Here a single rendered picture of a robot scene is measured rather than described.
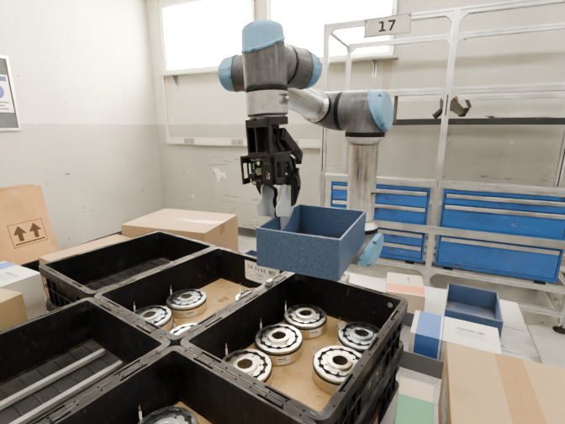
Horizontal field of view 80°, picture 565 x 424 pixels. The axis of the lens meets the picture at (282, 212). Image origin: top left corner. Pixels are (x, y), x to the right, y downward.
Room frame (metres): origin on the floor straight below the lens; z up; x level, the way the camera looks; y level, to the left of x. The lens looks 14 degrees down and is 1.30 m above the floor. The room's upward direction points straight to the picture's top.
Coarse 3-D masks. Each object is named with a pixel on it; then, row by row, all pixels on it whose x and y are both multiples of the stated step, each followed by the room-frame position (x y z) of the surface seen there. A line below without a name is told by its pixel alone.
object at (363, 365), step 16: (272, 288) 0.74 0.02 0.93; (352, 288) 0.75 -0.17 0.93; (368, 288) 0.74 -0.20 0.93; (240, 304) 0.66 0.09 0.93; (400, 304) 0.66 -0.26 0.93; (224, 320) 0.61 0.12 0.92; (400, 320) 0.63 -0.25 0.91; (192, 336) 0.55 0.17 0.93; (384, 336) 0.55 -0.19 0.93; (208, 352) 0.50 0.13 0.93; (368, 352) 0.50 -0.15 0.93; (224, 368) 0.46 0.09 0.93; (352, 368) 0.46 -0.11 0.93; (368, 368) 0.48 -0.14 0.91; (256, 384) 0.43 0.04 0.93; (352, 384) 0.43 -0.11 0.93; (288, 400) 0.40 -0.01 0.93; (336, 400) 0.40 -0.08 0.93; (320, 416) 0.37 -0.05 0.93; (336, 416) 0.39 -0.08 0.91
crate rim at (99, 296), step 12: (204, 252) 0.97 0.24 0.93; (228, 252) 0.98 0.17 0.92; (240, 252) 0.97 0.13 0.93; (180, 264) 0.89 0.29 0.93; (144, 276) 0.80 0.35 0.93; (276, 276) 0.80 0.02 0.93; (120, 288) 0.74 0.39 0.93; (108, 300) 0.68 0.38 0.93; (240, 300) 0.68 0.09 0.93; (120, 312) 0.63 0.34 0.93; (132, 312) 0.63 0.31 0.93; (216, 312) 0.63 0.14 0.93; (144, 324) 0.58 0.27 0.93; (204, 324) 0.59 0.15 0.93; (168, 336) 0.55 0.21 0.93; (180, 336) 0.55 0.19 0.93
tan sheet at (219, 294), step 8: (216, 280) 0.98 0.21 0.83; (224, 280) 0.98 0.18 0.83; (208, 288) 0.93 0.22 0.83; (216, 288) 0.93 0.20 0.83; (224, 288) 0.93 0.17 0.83; (232, 288) 0.93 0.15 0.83; (248, 288) 0.93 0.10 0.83; (208, 296) 0.88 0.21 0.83; (216, 296) 0.88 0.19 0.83; (224, 296) 0.88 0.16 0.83; (232, 296) 0.88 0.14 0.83; (208, 304) 0.84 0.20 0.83; (216, 304) 0.84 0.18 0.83; (224, 304) 0.84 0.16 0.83; (208, 312) 0.80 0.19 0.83; (176, 320) 0.76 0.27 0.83; (184, 320) 0.76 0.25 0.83; (192, 320) 0.76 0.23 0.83; (200, 320) 0.76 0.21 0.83
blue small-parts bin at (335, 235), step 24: (312, 216) 0.72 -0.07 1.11; (336, 216) 0.70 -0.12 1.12; (360, 216) 0.63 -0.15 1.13; (264, 240) 0.55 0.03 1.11; (288, 240) 0.53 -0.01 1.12; (312, 240) 0.51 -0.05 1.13; (336, 240) 0.50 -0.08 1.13; (360, 240) 0.63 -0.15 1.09; (264, 264) 0.55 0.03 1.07; (288, 264) 0.53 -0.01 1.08; (312, 264) 0.51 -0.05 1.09; (336, 264) 0.50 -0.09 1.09
